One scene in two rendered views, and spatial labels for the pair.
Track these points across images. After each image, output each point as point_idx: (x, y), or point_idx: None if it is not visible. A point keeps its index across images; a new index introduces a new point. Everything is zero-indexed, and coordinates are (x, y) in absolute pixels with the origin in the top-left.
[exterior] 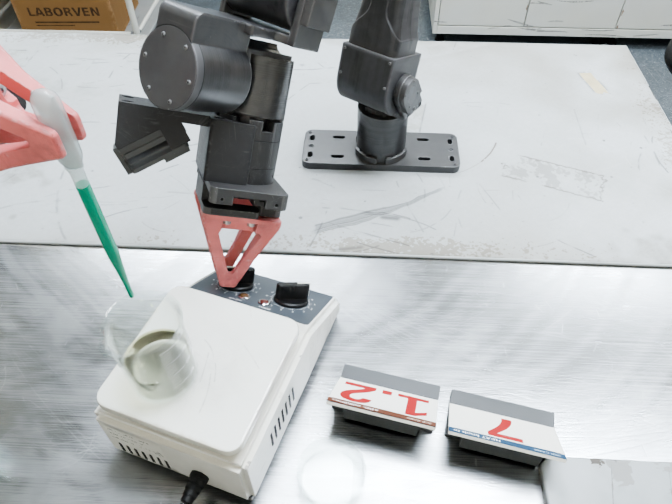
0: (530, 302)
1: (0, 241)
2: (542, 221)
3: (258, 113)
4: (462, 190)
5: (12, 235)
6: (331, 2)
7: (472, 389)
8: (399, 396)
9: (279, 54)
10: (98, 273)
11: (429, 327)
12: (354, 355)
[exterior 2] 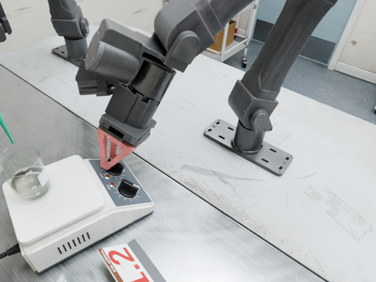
0: (258, 272)
1: (64, 106)
2: (307, 230)
3: (141, 90)
4: (273, 187)
5: (69, 105)
6: (193, 48)
7: None
8: (140, 273)
9: (165, 66)
10: (81, 136)
11: (191, 248)
12: (143, 237)
